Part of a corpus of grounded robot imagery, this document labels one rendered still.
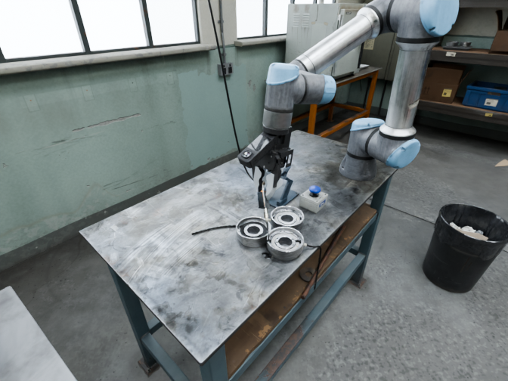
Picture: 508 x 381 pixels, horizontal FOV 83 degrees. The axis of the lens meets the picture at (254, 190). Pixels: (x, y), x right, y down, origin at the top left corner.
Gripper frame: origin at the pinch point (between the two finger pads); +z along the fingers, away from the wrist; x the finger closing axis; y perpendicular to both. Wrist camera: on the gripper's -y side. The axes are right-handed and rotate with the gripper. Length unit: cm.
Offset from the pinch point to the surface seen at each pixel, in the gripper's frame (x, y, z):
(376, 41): 126, 370, -56
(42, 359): 16, -57, 33
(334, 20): 98, 197, -62
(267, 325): -13.3, -6.3, 39.0
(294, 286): -10.6, 11.7, 36.7
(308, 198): -4.6, 19.5, 5.9
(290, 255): -15.3, -4.0, 11.0
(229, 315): -15.0, -26.0, 16.4
